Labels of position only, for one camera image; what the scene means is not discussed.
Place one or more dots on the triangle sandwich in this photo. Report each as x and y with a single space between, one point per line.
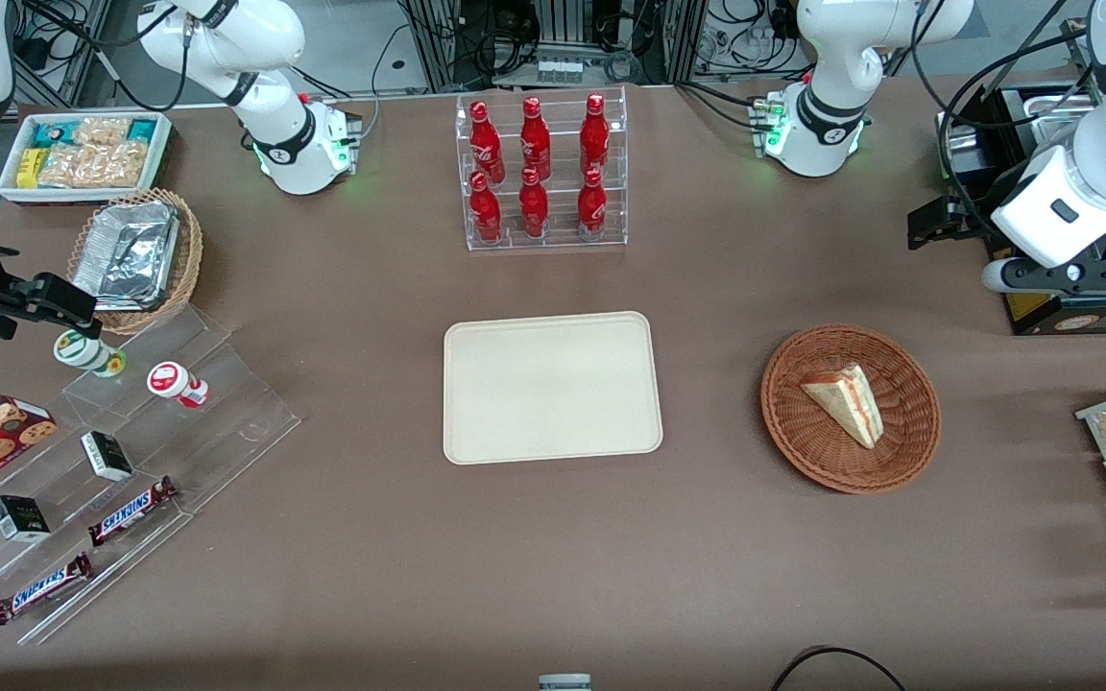
851 408

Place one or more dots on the aluminium foil tray stack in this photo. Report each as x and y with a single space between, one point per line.
126 254

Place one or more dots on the brown round wicker basket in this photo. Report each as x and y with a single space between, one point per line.
803 432

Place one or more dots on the grey device edge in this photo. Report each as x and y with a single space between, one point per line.
565 683

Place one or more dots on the beige plastic tray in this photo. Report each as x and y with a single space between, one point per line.
553 384

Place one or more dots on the white plastic snack bin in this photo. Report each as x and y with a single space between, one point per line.
83 195

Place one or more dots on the small clear cracker bag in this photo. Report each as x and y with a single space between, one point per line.
102 130

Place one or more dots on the large clear cracker bag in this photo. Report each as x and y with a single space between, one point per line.
97 165

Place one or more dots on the light wicker basket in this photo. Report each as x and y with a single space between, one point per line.
183 269

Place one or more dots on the Snickers chocolate bar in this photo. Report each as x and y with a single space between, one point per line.
42 588
131 512

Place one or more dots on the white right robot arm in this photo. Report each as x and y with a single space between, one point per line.
275 125

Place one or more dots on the small black box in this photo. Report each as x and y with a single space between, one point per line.
107 456
20 518

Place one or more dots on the red cola bottle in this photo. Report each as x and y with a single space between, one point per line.
486 144
594 134
535 139
486 211
591 206
533 206

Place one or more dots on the green lid yogurt cup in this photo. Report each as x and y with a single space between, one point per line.
83 350

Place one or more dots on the red lid yogurt cup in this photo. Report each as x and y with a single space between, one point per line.
169 380

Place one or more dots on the clear acrylic bottle rack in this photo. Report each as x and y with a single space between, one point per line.
561 236

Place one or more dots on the white power strip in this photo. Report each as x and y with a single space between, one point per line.
559 71

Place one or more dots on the yellow snack packet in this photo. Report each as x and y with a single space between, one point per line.
30 168

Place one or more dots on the teal snack packet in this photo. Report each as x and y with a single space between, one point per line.
49 134

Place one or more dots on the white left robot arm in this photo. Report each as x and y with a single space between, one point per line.
831 58

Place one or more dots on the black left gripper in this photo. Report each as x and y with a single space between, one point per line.
973 222

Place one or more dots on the clear acrylic stepped display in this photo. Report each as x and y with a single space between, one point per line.
227 413

